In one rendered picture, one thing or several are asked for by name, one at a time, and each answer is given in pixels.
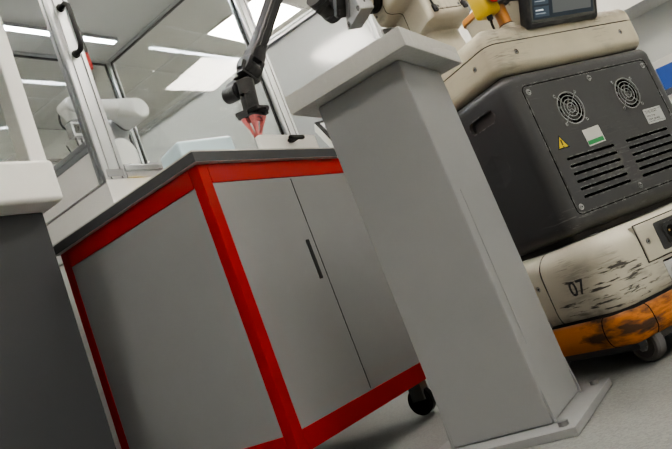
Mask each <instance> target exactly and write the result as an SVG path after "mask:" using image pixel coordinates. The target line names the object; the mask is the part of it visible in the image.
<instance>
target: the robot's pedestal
mask: <svg viewBox="0 0 672 449"><path fill-rule="evenodd" d="M461 63H462V61H461V59H460V57H459V54H458V52H457V50H456V48H455V47H453V46H450V45H447V44H445V43H442V42H439V41H437V40H434V39H431V38H429V37H426V36H423V35H420V34H418V33H415V32H412V31H410V30H407V29H404V28H402V27H399V26H397V27H395V28H394V29H392V30H391V31H389V32H387V33H386V34H384V35H383V36H381V37H380V38H378V39H376V40H375V41H373V42H372V43H370V44H369V45H367V46H365V47H364V48H362V49H361V50H359V51H358V52H356V53H354V54H353V55H351V56H350V57H348V58H347V59H345V60H343V61H342V62H340V63H339V64H337V65H336V66H334V67H332V68H331V69H329V70H328V71H326V72H325V73H323V74H321V75H320V76H318V77H317V78H315V79H314V80H312V81H310V82H309V83H307V84H306V85H304V86H303V87H301V88H299V89H298V90H296V91H295V92H293V93H292V94H290V95H288V96H287V97H285V101H286V104H287V106H288V109H289V111H290V114H291V115H295V116H305V117H315V118H322V119H323V121H324V124H325V126H326V129H327V131H328V134H329V136H330V139H331V142H332V144H333V147H334V149H335V152H336V154H337V157H338V159H339V162H340V164H341V167H342V169H343V172H344V174H345V177H346V179H347V182H348V184H349V187H350V189H351V192H352V194H353V197H354V199H355V202H356V204H357V207H358V209H359V212H360V214H361V217H362V219H363V222H364V224H365V227H366V229H367V232H368V234H369V237H370V239H371V242H372V244H373V247H374V249H375V252H376V254H377V257H378V259H379V262H380V264H381V267H382V269H383V272H384V274H385V277H386V279H387V282H388V284H389V287H390V289H391V292H392V294H393V297H394V299H395V302H396V304H397V307H398V309H399V312H400V314H401V317H402V319H403V322H404V324H405V327H406V329H407V332H408V334H409V337H410V339H411V342H412V344H413V347H414V349H415V352H416V354H417V357H418V359H419V362H420V364H421V367H422V369H423V372H424V374H425V377H426V379H427V382H428V384H429V387H430V389H431V392H432V394H433V397H434V399H435V402H436V404H437V407H438V409H439V413H440V416H441V419H442V422H443V425H444V428H445V431H446V434H447V437H448V441H447V442H446V443H445V444H443V445H442V446H441V447H440V448H439V449H526V448H530V447H534V446H538V445H542V444H546V443H551V442H555V441H559V440H563V439H567V438H571V437H575V436H579V434H580V433H581V431H582V430H583V428H584V427H585V425H586V424H587V422H588V421H589V419H590V418H591V416H592V415H593V413H594V411H595V410H596V408H597V407H598V405H599V404H600V402H601V401H602V399H603V398H604V396H605V395H606V393H607V392H608V390H609V389H610V387H611V386H612V382H611V380H610V378H605V379H601V380H598V378H595V379H592V380H590V381H589V383H587V384H583V385H580V386H579V384H578V382H577V380H576V378H575V376H574V374H573V372H572V370H571V368H570V367H569V365H568V363H567V361H566V359H565V357H564V355H563V353H562V351H561V349H560V346H559V344H558V342H557V339H556V337H555V335H554V333H553V330H552V328H551V326H550V323H549V321H548V319H547V317H546V314H545V312H544V310H543V307H542V305H541V303H540V301H539V298H538V296H537V294H536V291H535V289H534V287H533V285H532V282H531V280H530V278H529V275H528V273H527V271H526V269H525V266H524V264H523V262H522V259H521V257H520V255H519V253H518V250H517V248H516V246H515V243H514V241H513V239H512V237H511V234H510V232H509V230H508V227H507V225H506V223H505V221H504V218H503V216H502V214H501V211H500V209H499V207H498V205H497V202H496V200H495V198H494V195H493V193H492V191H491V189H490V186H489V184H488V182H487V180H486V177H485V175H484V173H483V170H482V168H481V166H480V164H479V161H478V159H477V157H476V154H475V152H474V150H473V148H472V145H471V143H470V141H469V138H468V136H467V134H466V132H465V129H464V127H463V125H462V122H461V120H460V118H459V116H458V113H457V111H456V109H455V106H454V104H453V102H452V100H451V97H450V95H449V93H448V90H447V88H446V86H445V84H444V81H443V79H442V77H441V75H442V74H444V73H446V72H448V71H449V70H451V69H453V68H455V67H456V66H458V65H460V64H461Z"/></svg>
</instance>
